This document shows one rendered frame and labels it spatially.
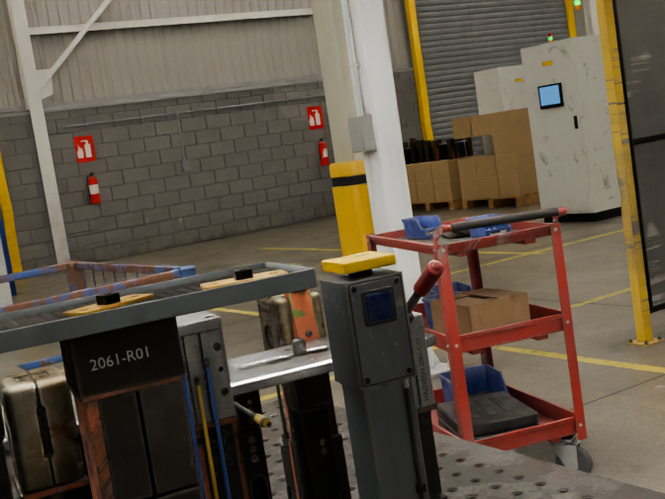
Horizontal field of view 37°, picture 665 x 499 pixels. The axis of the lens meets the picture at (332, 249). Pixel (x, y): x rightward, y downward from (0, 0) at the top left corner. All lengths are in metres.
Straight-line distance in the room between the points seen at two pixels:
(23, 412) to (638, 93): 4.75
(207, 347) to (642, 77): 4.64
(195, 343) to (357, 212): 7.23
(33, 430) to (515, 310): 2.54
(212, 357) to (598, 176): 10.36
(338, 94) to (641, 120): 3.46
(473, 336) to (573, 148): 8.13
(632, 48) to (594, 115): 5.85
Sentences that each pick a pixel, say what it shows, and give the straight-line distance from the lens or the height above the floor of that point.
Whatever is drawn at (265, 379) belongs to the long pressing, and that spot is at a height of 1.00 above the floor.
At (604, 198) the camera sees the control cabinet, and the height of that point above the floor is 0.23.
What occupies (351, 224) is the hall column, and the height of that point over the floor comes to 0.59.
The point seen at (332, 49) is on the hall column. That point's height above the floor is 2.03.
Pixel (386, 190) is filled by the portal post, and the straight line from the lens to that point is 5.19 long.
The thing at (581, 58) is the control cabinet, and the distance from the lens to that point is 11.35.
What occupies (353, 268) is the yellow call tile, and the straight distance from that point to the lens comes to 1.02.
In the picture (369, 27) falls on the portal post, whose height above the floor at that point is 1.83.
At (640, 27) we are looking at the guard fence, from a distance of 5.65.
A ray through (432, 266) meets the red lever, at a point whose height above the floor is 1.13.
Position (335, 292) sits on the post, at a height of 1.13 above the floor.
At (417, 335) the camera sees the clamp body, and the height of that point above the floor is 1.03.
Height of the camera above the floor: 1.28
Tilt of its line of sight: 6 degrees down
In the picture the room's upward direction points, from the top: 9 degrees counter-clockwise
